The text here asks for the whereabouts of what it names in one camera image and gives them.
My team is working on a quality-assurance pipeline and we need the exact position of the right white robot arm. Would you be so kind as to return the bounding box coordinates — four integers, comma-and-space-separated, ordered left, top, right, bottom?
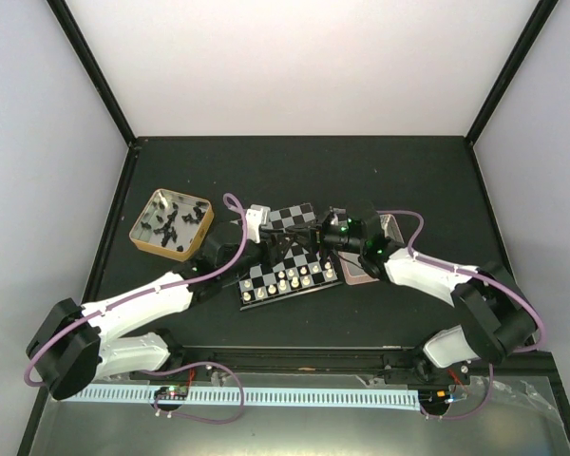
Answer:
308, 201, 545, 383

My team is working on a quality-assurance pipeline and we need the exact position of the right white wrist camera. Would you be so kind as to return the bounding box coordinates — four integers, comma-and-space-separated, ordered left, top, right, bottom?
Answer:
328, 207, 348, 227

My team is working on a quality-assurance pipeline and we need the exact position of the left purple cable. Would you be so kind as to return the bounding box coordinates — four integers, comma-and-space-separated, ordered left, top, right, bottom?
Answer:
23, 192, 249, 387

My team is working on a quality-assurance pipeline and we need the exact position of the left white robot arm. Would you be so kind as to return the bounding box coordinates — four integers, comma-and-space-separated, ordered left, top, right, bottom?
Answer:
24, 221, 296, 400

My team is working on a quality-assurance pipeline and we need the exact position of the gold tin box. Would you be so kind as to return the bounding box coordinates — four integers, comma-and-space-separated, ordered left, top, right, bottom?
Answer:
128, 188, 214, 261

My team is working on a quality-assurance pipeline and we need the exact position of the pink tin box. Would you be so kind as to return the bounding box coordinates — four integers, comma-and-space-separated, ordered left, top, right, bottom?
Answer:
335, 212, 403, 286

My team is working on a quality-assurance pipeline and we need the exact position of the black aluminium frame rail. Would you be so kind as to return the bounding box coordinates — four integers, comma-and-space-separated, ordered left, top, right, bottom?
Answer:
127, 346, 557, 381

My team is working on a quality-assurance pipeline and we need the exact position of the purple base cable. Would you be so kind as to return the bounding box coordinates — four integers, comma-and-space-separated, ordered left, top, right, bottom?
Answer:
152, 360, 246, 425

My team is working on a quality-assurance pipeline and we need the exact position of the white slotted cable duct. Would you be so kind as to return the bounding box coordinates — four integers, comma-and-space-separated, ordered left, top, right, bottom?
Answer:
68, 384, 420, 411

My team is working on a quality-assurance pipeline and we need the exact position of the small circuit board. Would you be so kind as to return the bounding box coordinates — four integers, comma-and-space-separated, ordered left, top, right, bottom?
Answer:
154, 386, 189, 401

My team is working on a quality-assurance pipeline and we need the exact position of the black white chess board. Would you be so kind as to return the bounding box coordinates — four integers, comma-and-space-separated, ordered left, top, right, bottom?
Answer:
237, 202, 341, 311

